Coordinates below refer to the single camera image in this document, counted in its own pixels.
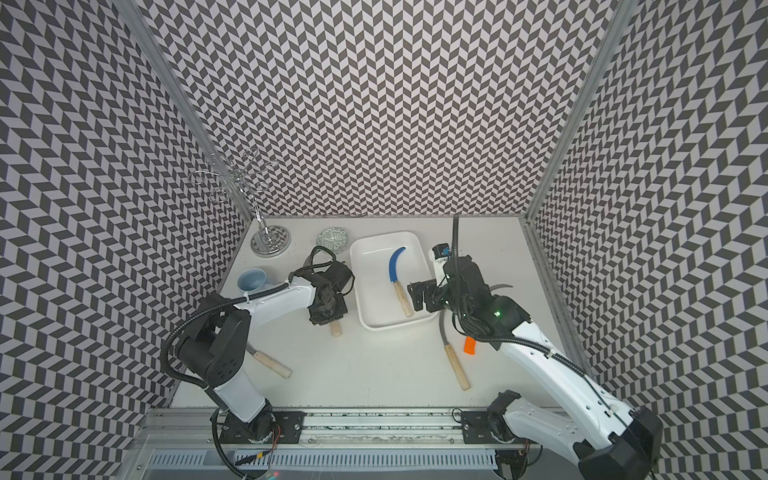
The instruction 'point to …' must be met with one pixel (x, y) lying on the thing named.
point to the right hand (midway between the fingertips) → (427, 289)
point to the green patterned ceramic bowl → (334, 238)
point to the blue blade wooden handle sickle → (398, 288)
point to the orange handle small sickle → (470, 342)
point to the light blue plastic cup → (252, 280)
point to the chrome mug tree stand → (269, 240)
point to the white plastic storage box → (376, 304)
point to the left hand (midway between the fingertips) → (336, 318)
